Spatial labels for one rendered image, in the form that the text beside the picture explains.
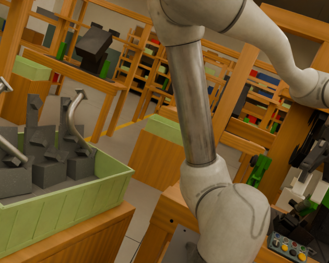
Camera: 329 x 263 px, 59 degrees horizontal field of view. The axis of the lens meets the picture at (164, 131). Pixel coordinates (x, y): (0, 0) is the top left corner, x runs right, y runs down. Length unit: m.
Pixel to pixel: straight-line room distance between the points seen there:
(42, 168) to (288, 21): 1.46
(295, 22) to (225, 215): 1.30
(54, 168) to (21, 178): 0.14
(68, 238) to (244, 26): 0.82
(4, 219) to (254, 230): 0.63
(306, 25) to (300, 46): 9.95
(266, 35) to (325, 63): 1.12
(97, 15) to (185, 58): 11.94
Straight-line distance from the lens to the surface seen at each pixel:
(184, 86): 0.83
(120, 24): 12.30
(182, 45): 0.81
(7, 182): 1.07
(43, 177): 1.15
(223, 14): 0.67
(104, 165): 1.35
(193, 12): 0.67
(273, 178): 1.85
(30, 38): 6.61
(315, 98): 1.03
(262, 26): 0.73
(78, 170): 1.29
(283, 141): 1.81
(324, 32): 1.86
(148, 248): 1.44
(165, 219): 1.35
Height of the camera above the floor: 1.42
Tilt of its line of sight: 12 degrees down
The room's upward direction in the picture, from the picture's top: 22 degrees clockwise
